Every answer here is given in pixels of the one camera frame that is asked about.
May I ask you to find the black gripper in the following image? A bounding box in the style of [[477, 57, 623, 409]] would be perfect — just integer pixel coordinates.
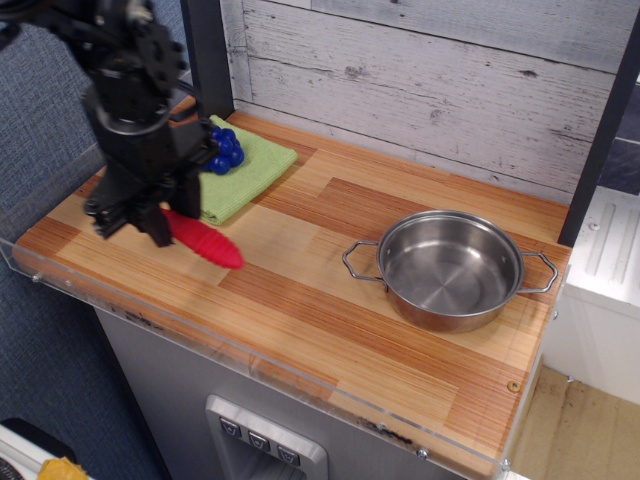
[[84, 118, 216, 247]]

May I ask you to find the red handled metal spoon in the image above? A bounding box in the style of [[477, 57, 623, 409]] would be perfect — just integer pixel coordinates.
[[161, 208, 245, 269]]

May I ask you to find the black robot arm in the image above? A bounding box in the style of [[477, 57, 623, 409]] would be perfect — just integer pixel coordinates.
[[1, 1, 218, 247]]

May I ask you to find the stainless steel pot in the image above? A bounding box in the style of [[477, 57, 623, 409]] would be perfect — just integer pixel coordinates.
[[342, 210, 559, 333]]

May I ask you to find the green folded cloth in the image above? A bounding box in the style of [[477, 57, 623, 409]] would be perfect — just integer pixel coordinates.
[[200, 115, 298, 226]]

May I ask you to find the blue toy grape cluster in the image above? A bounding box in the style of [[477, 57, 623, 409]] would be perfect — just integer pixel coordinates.
[[202, 126, 245, 175]]

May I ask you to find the grey toy fridge cabinet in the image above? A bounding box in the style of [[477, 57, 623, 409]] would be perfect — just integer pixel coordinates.
[[98, 312, 456, 479]]

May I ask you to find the silver dispenser button panel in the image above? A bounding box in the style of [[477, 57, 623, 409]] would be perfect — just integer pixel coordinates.
[[205, 394, 329, 479]]

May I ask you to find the yellow and black object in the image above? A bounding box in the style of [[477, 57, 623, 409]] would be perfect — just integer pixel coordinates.
[[0, 455, 96, 480]]

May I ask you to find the white plastic side unit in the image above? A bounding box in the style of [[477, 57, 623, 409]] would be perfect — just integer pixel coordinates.
[[542, 187, 639, 404]]

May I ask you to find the clear acrylic guard rail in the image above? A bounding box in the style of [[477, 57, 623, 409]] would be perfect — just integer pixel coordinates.
[[0, 69, 571, 480]]

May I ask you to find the dark left vertical post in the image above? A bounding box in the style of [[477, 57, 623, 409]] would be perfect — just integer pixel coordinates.
[[180, 0, 235, 119]]

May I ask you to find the dark vertical post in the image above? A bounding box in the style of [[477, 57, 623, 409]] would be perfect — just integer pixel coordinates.
[[557, 11, 639, 247], [180, 0, 235, 119]]

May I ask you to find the dark right vertical post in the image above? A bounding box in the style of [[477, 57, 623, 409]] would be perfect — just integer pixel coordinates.
[[557, 11, 639, 247]]

